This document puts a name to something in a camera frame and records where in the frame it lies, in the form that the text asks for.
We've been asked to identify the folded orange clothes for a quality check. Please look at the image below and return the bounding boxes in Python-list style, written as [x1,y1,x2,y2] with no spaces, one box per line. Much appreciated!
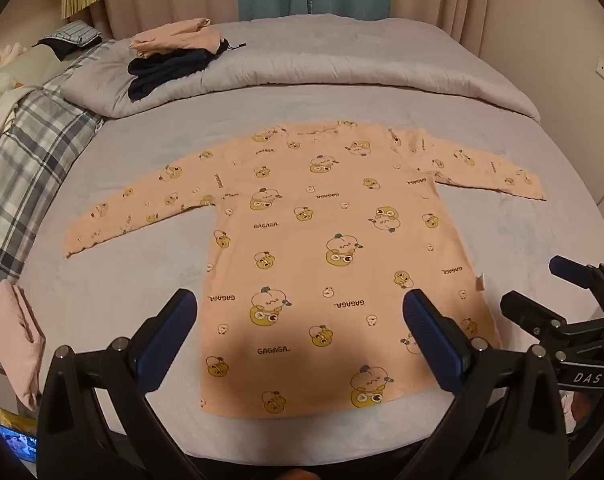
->
[129,16,223,58]

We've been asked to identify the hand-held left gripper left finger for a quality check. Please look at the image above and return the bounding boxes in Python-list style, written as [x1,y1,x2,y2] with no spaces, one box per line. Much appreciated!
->
[36,287,207,480]

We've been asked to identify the grid pattern pillow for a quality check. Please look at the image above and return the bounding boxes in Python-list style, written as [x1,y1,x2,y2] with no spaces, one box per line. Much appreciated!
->
[36,21,102,51]

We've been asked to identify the grey quilt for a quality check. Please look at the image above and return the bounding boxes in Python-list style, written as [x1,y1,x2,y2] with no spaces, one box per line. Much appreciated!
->
[62,16,542,123]

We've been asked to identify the bed with pale sheet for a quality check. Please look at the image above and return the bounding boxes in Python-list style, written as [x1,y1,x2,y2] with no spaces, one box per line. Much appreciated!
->
[19,82,604,461]

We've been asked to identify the orange cartoon print shirt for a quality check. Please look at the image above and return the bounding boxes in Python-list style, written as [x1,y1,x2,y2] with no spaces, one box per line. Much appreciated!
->
[63,120,548,418]

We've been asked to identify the dark navy clothes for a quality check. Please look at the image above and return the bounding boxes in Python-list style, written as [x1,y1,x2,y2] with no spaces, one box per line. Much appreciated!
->
[126,40,245,103]

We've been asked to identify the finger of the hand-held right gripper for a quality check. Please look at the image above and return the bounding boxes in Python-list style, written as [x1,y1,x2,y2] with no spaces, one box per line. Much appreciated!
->
[499,291,570,343]
[549,255,604,311]

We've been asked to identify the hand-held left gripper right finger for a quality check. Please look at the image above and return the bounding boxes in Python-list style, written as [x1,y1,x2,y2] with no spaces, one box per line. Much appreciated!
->
[402,288,568,480]

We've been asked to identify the plaid bed cover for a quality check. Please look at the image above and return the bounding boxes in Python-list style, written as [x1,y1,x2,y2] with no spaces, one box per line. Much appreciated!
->
[0,42,117,311]

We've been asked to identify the yellow packet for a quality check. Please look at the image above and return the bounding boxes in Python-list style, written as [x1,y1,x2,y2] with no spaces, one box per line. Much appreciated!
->
[0,406,37,433]

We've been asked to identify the folded pink cloth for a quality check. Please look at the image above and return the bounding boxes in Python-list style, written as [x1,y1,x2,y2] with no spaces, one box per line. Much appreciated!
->
[0,280,46,411]

